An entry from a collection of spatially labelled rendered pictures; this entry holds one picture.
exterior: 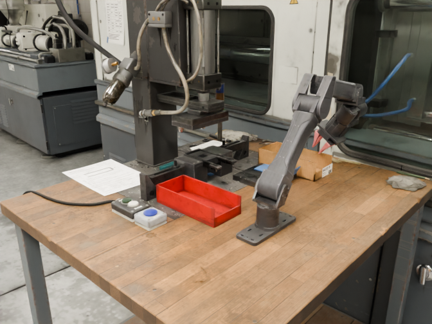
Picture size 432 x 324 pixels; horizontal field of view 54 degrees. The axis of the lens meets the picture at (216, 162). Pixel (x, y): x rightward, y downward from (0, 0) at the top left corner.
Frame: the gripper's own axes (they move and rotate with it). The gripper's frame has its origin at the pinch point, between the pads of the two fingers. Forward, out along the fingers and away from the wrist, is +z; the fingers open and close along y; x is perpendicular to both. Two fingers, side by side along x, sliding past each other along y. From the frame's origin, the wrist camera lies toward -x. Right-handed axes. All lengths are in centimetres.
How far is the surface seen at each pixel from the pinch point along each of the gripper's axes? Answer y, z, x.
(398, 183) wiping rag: -27.3, -7.7, -9.1
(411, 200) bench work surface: -34.1, -10.4, -1.2
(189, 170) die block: 19.2, 18.1, 39.4
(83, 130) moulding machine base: 227, 240, -84
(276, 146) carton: 14.8, 15.8, -4.7
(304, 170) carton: -3.2, 6.3, 6.5
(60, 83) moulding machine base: 258, 198, -66
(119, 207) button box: 17, 20, 69
